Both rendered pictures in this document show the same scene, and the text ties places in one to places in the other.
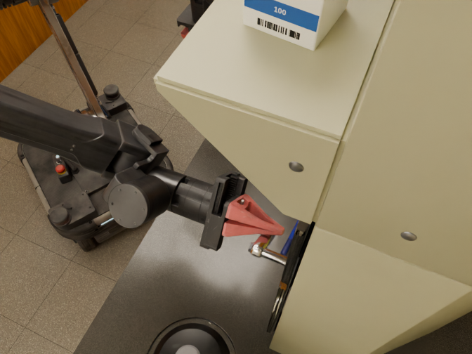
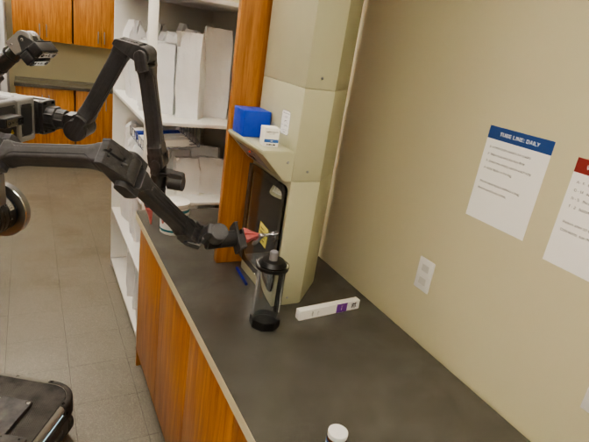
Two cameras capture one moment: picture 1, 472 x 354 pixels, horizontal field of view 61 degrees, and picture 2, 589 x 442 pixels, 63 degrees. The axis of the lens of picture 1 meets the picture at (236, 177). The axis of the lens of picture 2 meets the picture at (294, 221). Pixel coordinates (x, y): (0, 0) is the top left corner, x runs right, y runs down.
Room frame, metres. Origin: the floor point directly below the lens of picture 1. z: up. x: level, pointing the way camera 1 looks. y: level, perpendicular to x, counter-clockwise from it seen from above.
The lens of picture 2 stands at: (-0.79, 1.16, 1.83)
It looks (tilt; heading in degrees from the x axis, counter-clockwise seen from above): 20 degrees down; 306
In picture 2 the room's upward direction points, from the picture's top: 9 degrees clockwise
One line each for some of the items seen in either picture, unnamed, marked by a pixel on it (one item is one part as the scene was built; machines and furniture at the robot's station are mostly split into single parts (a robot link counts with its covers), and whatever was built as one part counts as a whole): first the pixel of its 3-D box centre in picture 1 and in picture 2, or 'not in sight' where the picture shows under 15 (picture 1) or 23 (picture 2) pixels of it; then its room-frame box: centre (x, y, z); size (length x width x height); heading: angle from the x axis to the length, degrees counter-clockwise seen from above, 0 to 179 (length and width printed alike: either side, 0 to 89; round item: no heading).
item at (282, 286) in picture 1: (318, 198); (261, 225); (0.28, -0.11, 1.19); 0.30 x 0.01 x 0.40; 156
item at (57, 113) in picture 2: not in sight; (55, 117); (0.98, 0.29, 1.45); 0.09 x 0.08 x 0.12; 124
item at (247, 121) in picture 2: not in sight; (251, 121); (0.37, -0.10, 1.56); 0.10 x 0.10 x 0.09; 66
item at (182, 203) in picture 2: not in sight; (174, 216); (0.86, -0.19, 1.02); 0.13 x 0.13 x 0.15
